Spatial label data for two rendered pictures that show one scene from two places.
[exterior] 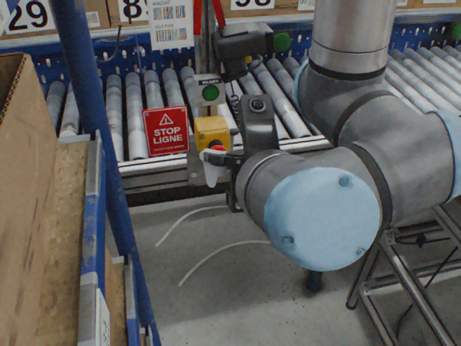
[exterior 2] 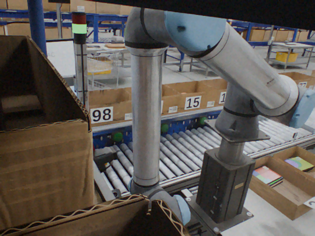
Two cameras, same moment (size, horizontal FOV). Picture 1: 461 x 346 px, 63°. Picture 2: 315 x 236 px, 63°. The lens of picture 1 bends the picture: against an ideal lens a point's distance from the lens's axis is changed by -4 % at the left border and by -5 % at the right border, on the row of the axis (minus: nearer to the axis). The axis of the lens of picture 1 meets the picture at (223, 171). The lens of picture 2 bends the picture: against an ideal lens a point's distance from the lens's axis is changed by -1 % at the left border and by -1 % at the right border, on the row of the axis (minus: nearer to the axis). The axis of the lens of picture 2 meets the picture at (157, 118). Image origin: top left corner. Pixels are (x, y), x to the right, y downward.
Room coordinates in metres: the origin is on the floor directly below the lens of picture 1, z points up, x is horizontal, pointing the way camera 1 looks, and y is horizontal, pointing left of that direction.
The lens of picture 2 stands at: (-0.25, 0.07, 1.71)
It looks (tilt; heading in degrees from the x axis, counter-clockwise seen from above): 24 degrees down; 341
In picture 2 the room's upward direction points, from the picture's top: 5 degrees clockwise
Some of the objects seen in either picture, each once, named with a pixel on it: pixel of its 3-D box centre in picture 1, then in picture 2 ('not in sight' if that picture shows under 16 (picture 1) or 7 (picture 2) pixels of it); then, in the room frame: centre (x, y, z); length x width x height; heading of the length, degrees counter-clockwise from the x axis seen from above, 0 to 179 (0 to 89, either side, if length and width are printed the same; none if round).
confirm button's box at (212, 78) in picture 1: (209, 89); not in sight; (0.75, 0.03, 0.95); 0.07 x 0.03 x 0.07; 102
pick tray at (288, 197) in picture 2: not in sight; (279, 184); (0.66, -1.04, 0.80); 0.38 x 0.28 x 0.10; 14
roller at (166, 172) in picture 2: not in sight; (153, 159); (1.16, -0.43, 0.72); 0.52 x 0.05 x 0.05; 12
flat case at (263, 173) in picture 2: not in sight; (263, 175); (0.77, -1.01, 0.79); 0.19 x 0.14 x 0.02; 106
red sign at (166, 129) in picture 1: (179, 129); not in sight; (0.74, 0.10, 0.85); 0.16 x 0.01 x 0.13; 102
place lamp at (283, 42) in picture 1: (281, 42); (117, 137); (1.36, -0.21, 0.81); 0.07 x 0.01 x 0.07; 102
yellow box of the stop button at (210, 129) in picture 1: (228, 136); not in sight; (0.73, -0.01, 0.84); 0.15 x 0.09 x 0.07; 102
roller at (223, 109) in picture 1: (218, 104); not in sight; (1.07, 0.02, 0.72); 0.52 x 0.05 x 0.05; 12
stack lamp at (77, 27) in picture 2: not in sight; (79, 24); (0.78, 0.04, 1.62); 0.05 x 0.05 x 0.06
